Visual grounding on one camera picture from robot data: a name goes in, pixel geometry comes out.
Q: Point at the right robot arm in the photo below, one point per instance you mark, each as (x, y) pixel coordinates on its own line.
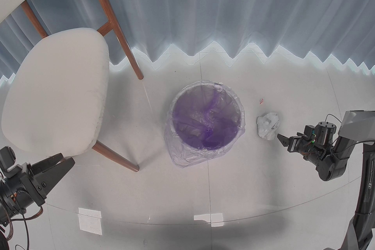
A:
(354, 125)

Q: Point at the white cushioned wooden chair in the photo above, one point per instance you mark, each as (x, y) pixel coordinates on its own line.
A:
(58, 81)

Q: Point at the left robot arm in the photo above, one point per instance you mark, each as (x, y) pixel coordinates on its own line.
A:
(3, 240)

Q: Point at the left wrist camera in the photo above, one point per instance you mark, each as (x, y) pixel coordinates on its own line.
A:
(7, 158)

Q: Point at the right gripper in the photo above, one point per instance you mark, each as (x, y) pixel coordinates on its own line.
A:
(297, 144)

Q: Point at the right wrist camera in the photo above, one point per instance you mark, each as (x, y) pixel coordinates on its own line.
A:
(309, 131)

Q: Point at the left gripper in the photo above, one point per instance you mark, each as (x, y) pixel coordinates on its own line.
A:
(20, 193)

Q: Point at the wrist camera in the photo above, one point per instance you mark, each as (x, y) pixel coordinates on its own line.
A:
(7, 158)
(309, 131)

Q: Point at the white trash bin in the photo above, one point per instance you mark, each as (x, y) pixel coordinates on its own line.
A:
(231, 142)

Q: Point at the purple plastic bag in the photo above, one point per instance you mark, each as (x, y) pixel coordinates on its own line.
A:
(205, 120)

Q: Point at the white paper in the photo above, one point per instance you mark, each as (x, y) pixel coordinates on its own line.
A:
(268, 125)

